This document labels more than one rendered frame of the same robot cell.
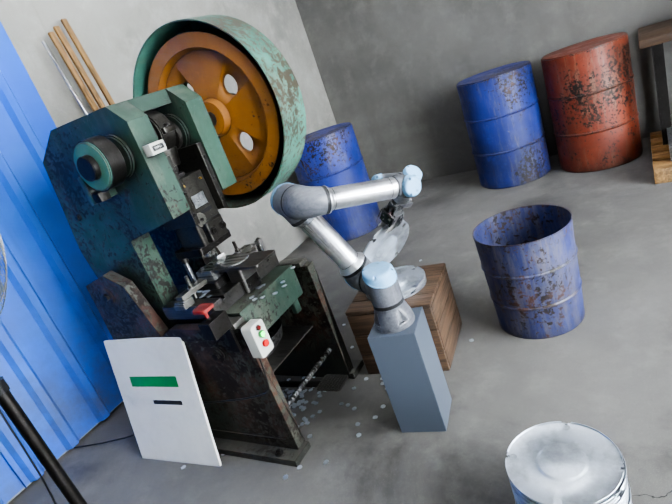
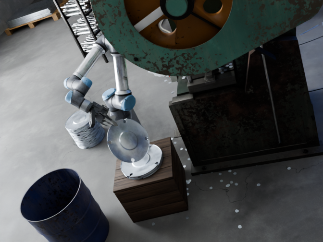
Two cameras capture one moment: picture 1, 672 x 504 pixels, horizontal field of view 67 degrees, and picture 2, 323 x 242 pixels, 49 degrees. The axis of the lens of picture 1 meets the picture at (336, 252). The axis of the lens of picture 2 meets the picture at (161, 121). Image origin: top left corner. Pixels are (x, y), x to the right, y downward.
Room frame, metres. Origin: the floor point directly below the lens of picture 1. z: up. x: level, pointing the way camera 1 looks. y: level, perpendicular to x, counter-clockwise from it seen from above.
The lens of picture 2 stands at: (3.94, -0.47, 1.90)
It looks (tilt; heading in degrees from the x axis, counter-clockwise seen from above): 36 degrees down; 165
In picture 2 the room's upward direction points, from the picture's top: 24 degrees counter-clockwise
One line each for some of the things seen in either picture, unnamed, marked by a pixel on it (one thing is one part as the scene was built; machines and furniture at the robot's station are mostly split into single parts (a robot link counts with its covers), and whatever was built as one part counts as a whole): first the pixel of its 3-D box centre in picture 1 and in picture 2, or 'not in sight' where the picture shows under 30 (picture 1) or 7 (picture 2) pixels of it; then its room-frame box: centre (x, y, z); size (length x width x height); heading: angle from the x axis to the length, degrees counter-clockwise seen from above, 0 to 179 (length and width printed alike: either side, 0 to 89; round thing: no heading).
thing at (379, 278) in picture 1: (381, 283); (112, 98); (1.67, -0.11, 0.62); 0.13 x 0.12 x 0.14; 20
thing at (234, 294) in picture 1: (223, 284); (211, 66); (2.09, 0.51, 0.68); 0.45 x 0.30 x 0.06; 144
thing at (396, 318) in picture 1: (391, 310); (118, 110); (1.66, -0.12, 0.50); 0.15 x 0.15 x 0.10
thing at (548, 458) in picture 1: (561, 461); (79, 118); (1.02, -0.37, 0.25); 0.29 x 0.29 x 0.01
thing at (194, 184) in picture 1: (194, 207); not in sight; (2.07, 0.48, 1.04); 0.17 x 0.15 x 0.30; 54
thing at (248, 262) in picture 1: (249, 273); not in sight; (1.99, 0.37, 0.72); 0.25 x 0.14 x 0.14; 54
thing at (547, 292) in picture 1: (530, 271); (68, 215); (2.04, -0.80, 0.24); 0.42 x 0.42 x 0.48
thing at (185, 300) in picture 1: (189, 288); not in sight; (1.95, 0.61, 0.76); 0.17 x 0.06 x 0.10; 144
